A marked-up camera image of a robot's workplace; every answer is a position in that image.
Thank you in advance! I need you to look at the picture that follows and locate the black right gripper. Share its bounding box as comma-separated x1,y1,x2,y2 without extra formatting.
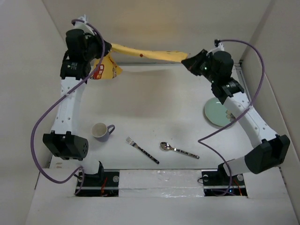
182,44,218,80

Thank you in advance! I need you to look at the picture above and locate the yellow car-print placemat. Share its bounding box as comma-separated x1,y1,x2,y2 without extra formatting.
90,44,188,80

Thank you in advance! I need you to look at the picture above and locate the light green plate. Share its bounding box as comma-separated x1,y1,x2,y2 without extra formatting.
204,97,235,127

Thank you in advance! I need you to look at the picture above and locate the spoon with black handle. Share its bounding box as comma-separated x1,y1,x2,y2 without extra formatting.
160,142,200,159

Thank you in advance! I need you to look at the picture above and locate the fork with black handle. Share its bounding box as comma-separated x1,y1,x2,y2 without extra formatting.
126,137,160,165

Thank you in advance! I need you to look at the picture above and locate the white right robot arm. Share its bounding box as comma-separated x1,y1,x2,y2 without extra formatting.
181,39,290,185

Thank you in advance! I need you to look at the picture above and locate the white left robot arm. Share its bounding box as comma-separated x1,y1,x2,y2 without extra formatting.
43,15,111,186

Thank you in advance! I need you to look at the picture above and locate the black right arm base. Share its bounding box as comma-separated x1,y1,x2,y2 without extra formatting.
197,169,248,197

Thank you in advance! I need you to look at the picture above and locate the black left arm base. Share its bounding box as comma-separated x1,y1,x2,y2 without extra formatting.
75,161,120,197

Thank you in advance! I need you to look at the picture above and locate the lavender mug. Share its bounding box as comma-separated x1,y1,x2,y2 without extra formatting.
91,123,115,143

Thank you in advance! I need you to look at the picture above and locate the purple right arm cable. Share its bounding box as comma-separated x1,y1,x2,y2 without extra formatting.
198,39,267,196

